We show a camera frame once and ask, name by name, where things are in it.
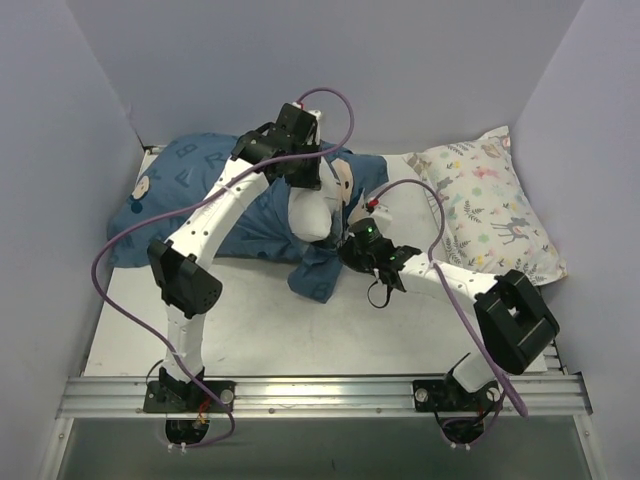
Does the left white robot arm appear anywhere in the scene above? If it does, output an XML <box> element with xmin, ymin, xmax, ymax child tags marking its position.
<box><xmin>147</xmin><ymin>102</ymin><xmax>321</xmax><ymax>411</ymax></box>

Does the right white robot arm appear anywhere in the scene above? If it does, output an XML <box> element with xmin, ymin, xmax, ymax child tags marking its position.
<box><xmin>338</xmin><ymin>218</ymin><xmax>560</xmax><ymax>409</ymax></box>

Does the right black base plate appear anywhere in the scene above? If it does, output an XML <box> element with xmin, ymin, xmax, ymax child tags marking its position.
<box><xmin>412</xmin><ymin>379</ymin><xmax>501</xmax><ymax>414</ymax></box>

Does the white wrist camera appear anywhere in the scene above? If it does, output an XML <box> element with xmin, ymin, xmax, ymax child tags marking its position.
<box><xmin>293</xmin><ymin>102</ymin><xmax>324</xmax><ymax>123</ymax></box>
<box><xmin>366</xmin><ymin>199</ymin><xmax>392</xmax><ymax>231</ymax></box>

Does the white floral deer pillow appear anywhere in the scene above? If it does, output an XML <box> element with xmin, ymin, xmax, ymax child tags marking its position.
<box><xmin>404</xmin><ymin>126</ymin><xmax>568</xmax><ymax>286</ymax></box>

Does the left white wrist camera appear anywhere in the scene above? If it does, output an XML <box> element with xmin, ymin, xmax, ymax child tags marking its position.
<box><xmin>293</xmin><ymin>102</ymin><xmax>324</xmax><ymax>123</ymax></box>

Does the aluminium front rail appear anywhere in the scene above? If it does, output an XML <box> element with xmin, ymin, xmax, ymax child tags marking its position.
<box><xmin>57</xmin><ymin>374</ymin><xmax>593</xmax><ymax>420</ymax></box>

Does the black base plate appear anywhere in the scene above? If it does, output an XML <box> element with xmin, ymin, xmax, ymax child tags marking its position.
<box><xmin>412</xmin><ymin>379</ymin><xmax>501</xmax><ymax>414</ymax></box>
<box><xmin>142</xmin><ymin>380</ymin><xmax>236</xmax><ymax>414</ymax></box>

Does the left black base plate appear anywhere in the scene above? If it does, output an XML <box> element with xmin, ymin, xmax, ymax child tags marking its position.
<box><xmin>142</xmin><ymin>380</ymin><xmax>236</xmax><ymax>414</ymax></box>

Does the blue letter print pillowcase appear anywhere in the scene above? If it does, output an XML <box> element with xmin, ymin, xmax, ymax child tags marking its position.
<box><xmin>106</xmin><ymin>132</ymin><xmax>390</xmax><ymax>306</ymax></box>

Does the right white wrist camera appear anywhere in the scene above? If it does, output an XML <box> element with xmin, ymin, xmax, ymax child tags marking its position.
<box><xmin>366</xmin><ymin>199</ymin><xmax>392</xmax><ymax>231</ymax></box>

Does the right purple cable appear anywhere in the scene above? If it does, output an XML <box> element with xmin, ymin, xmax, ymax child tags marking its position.
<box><xmin>367</xmin><ymin>179</ymin><xmax>530</xmax><ymax>419</ymax></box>

